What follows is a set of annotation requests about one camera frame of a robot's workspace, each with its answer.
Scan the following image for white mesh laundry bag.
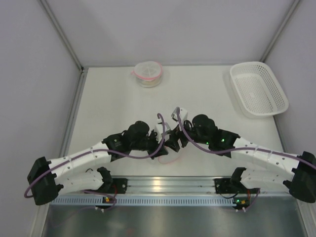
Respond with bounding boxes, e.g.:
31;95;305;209
158;148;182;165
131;61;163;88

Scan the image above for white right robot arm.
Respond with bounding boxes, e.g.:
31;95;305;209
165;108;316;203

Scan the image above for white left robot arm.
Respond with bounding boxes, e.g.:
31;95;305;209
25;119;167;205

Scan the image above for white plastic basket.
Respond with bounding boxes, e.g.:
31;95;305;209
230;61;289;119

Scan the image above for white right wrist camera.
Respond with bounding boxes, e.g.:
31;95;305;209
171;107;188;122

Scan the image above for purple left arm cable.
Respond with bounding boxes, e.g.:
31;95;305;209
24;113;166;213

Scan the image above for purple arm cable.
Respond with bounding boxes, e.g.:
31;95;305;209
174;106;316;212
24;113;166;213

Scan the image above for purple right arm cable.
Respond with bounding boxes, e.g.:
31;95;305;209
174;106;316;212

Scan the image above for aluminium mounting rail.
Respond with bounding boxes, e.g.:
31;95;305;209
56;175;292;197

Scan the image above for aluminium frame post left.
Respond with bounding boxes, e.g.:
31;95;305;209
39;0;86;74

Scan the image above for aluminium frame post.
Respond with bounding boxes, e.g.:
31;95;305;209
39;0;86;74
259;0;302;63

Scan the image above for white slotted cable duct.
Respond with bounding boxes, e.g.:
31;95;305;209
51;195;245;206

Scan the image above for aluminium frame post right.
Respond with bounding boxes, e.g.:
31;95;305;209
259;0;302;63

